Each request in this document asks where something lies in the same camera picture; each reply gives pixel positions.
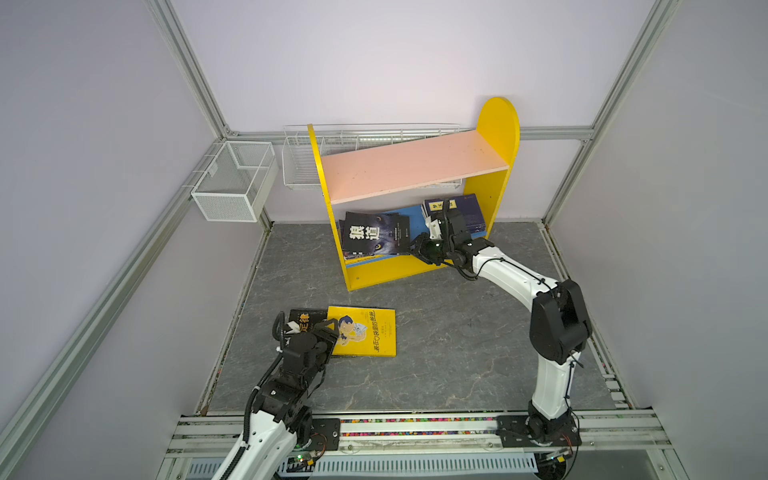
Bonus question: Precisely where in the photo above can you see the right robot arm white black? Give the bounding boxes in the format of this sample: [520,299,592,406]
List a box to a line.
[410,208,593,447]

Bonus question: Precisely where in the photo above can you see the yellow shelf with pink and blue boards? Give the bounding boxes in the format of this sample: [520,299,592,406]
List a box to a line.
[307,97,521,291]

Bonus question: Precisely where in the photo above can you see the white wire rack basket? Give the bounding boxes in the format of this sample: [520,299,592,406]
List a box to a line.
[281,123,465,190]

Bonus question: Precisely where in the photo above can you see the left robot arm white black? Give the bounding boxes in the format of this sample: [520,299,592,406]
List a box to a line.
[213,312,340,479]

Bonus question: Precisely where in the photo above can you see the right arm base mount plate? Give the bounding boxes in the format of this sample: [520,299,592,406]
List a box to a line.
[496,414,582,448]

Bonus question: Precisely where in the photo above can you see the white vent grille panel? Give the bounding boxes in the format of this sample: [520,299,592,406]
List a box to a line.
[185,453,539,480]

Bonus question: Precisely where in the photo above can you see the thin yellow book underneath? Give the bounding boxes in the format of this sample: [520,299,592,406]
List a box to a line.
[327,306,397,358]

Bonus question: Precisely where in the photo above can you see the white mesh box basket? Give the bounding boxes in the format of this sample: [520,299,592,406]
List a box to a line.
[192,141,279,223]

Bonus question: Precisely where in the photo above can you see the aluminium rail with colourful strip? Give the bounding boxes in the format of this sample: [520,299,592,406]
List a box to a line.
[166,410,672,458]

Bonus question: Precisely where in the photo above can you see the black book orange characters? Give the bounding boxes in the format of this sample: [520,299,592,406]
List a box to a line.
[286,309,327,334]

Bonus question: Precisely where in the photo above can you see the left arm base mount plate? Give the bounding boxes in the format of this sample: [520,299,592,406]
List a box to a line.
[295,417,341,451]

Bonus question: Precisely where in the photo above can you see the dark purple book red circle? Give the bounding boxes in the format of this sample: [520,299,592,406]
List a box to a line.
[338,218,412,263]

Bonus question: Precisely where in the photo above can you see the black book white characters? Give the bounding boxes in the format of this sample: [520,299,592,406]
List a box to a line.
[340,211,412,256]

